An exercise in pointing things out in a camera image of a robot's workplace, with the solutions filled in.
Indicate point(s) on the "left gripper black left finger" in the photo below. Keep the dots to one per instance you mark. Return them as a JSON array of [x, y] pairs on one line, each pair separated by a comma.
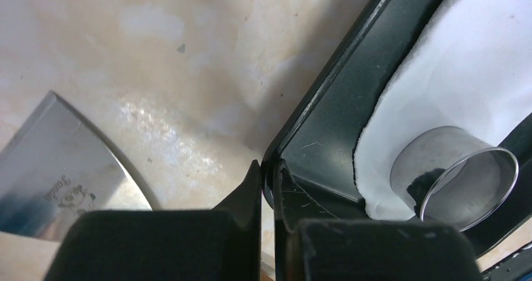
[[222, 243]]

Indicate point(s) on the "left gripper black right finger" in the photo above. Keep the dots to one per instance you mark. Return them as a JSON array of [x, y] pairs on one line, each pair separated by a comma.
[[313, 244]]

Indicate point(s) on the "black baking tray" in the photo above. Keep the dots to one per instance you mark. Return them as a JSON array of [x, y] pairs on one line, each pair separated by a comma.
[[319, 139]]

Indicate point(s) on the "clear glass cup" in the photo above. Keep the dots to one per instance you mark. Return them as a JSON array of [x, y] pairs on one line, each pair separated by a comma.
[[448, 175]]

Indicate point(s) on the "metal scraper wooden handle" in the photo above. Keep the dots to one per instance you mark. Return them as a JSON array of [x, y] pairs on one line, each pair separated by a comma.
[[57, 168]]

